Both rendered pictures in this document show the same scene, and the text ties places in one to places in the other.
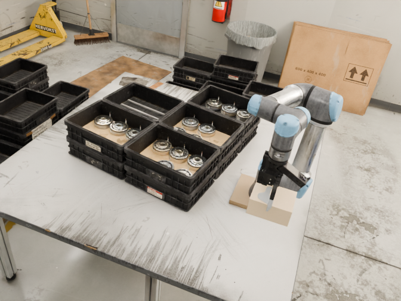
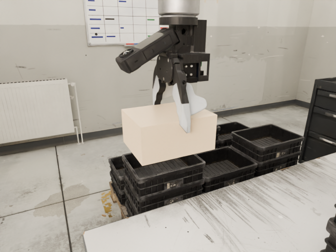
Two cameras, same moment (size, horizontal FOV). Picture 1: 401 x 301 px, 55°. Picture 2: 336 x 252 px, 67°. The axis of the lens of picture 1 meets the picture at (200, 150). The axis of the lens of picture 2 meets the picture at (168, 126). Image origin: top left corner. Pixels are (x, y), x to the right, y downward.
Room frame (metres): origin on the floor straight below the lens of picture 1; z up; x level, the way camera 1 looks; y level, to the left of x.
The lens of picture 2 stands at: (1.46, -0.62, 1.28)
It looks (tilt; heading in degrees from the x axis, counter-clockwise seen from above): 21 degrees down; 138
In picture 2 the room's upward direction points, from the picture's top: straight up
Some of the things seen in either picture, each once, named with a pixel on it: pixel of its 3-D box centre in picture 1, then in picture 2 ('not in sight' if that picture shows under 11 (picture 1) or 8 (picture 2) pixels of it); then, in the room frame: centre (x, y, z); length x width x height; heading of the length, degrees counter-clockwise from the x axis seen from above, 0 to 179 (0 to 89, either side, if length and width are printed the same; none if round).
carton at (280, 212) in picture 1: (271, 202); (167, 129); (1.09, -0.30, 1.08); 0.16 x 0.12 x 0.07; 74
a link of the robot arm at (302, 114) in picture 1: (292, 119); not in sight; (1.19, -0.31, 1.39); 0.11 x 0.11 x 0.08; 61
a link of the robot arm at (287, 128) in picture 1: (285, 132); not in sight; (1.10, -0.27, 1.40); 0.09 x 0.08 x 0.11; 151
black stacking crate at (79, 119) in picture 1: (111, 130); not in sight; (1.73, 0.50, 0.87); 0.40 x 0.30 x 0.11; 65
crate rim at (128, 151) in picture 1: (172, 150); not in sight; (1.56, 0.14, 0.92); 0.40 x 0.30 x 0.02; 65
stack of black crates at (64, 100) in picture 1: (62, 111); not in sight; (2.69, 1.18, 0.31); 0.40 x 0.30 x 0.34; 164
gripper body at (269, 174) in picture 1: (273, 169); (181, 51); (1.10, -0.27, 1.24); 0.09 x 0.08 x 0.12; 74
